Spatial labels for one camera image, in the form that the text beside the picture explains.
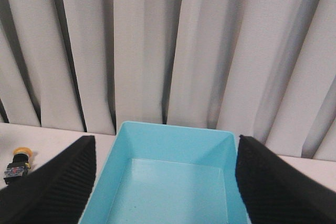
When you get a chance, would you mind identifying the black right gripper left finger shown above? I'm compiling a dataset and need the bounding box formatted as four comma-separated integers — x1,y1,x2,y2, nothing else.
1,135,96,223

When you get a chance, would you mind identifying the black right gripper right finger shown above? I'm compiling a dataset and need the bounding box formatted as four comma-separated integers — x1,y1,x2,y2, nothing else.
235,135,335,223

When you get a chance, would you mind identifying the light blue plastic box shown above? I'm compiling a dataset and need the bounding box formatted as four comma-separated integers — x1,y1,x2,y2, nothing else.
80,121,249,223

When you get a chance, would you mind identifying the yellow push button back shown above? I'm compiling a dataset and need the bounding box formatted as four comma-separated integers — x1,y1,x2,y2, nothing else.
4,147,33,185

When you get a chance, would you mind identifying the white pleated curtain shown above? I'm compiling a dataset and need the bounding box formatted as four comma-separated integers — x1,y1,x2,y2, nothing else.
1,0,335,161

